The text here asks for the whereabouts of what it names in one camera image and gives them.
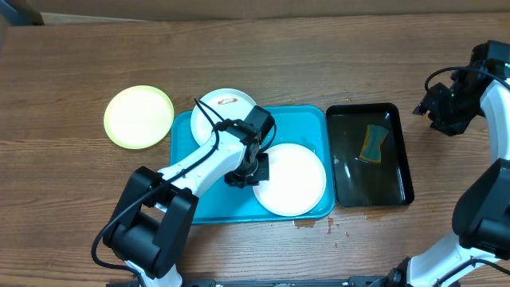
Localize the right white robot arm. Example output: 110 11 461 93
367 40 509 287

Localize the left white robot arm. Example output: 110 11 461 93
91 106 276 286

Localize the black water tray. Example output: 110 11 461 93
326 103 414 207

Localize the dark chair leg corner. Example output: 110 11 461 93
1 0 45 26

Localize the teal plastic tray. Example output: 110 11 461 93
170 105 335 225

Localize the yellow plate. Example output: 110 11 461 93
104 85 175 150

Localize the green yellow sponge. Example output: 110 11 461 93
359 124 388 164

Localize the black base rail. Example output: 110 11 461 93
107 275 394 287

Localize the white plate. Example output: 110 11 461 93
190 88 256 146
253 143 327 217

